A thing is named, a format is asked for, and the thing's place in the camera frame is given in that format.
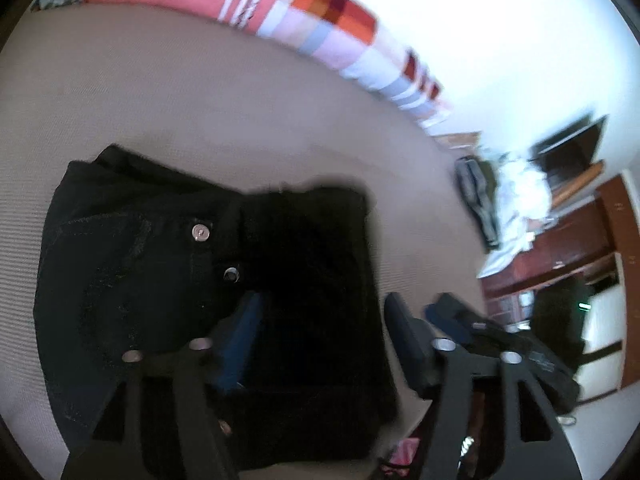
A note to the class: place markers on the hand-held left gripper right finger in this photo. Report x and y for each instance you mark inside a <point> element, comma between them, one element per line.
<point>406,340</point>

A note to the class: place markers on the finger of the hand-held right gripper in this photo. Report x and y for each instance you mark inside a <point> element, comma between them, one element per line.
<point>450,312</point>

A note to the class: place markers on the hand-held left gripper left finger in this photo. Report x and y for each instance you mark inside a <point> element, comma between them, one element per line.
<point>245,340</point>

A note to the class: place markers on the black pants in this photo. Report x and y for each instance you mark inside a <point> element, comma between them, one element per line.
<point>125,260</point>

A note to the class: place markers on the pink bag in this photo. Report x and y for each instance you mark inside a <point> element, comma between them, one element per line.
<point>405,452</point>

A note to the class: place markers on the brown wooden cabinet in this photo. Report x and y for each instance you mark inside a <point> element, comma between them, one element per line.
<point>575,245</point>

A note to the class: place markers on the white cloth pile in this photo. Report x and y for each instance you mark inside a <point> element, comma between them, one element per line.
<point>520,185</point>

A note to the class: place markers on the black television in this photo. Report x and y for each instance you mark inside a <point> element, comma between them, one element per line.
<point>575,147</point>

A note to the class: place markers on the beige bed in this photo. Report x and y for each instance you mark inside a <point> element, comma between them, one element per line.
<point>200,85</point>

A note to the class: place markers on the patchwork checkered blanket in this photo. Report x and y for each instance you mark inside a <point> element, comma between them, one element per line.
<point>360,55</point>

